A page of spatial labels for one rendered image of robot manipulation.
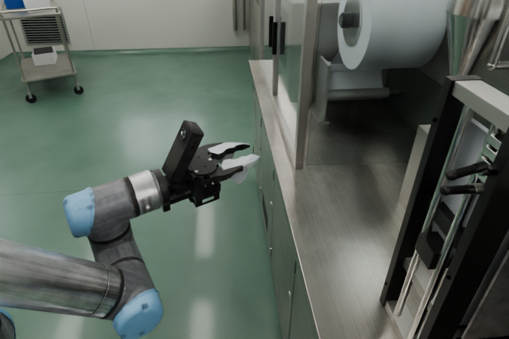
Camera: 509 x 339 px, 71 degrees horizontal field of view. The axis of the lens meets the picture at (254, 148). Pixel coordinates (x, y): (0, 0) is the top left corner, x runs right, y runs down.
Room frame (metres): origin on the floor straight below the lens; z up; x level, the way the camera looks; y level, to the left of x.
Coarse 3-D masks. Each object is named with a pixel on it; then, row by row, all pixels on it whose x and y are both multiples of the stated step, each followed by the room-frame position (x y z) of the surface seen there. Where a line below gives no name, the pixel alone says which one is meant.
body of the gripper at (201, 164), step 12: (204, 156) 0.59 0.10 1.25; (192, 168) 0.55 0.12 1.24; (204, 168) 0.55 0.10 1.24; (216, 168) 0.56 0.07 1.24; (192, 180) 0.53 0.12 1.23; (204, 180) 0.54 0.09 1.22; (168, 192) 0.50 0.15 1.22; (180, 192) 0.54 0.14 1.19; (192, 192) 0.54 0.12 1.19; (204, 192) 0.55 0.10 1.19; (216, 192) 0.56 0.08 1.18; (168, 204) 0.52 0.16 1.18
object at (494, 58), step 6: (504, 18) 0.65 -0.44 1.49; (504, 24) 0.64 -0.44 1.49; (504, 30) 0.64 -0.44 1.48; (498, 36) 0.65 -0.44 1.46; (504, 36) 0.64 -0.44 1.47; (498, 42) 0.64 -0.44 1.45; (504, 42) 0.64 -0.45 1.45; (498, 48) 0.64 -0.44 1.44; (492, 54) 0.65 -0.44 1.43; (498, 54) 0.64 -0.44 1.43; (492, 60) 0.64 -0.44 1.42; (498, 60) 0.64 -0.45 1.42
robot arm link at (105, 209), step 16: (80, 192) 0.47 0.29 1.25; (96, 192) 0.47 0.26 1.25; (112, 192) 0.47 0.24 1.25; (128, 192) 0.48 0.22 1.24; (64, 208) 0.44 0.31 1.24; (80, 208) 0.44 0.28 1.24; (96, 208) 0.44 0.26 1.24; (112, 208) 0.45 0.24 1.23; (128, 208) 0.46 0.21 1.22; (80, 224) 0.42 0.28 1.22; (96, 224) 0.43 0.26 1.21; (112, 224) 0.45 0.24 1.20; (128, 224) 0.48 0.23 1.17; (96, 240) 0.44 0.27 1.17
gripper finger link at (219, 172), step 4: (220, 168) 0.56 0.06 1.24; (232, 168) 0.56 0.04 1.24; (236, 168) 0.56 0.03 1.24; (240, 168) 0.57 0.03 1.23; (216, 172) 0.55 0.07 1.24; (220, 172) 0.55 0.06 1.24; (224, 172) 0.55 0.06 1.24; (228, 172) 0.55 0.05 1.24; (232, 172) 0.55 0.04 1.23; (236, 172) 0.57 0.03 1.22; (208, 176) 0.54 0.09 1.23; (212, 176) 0.54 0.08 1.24; (216, 176) 0.54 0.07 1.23; (220, 176) 0.54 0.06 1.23; (224, 176) 0.54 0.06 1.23; (228, 176) 0.55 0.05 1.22; (212, 180) 0.54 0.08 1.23; (216, 180) 0.54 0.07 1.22; (220, 180) 0.54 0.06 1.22; (224, 180) 0.54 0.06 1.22
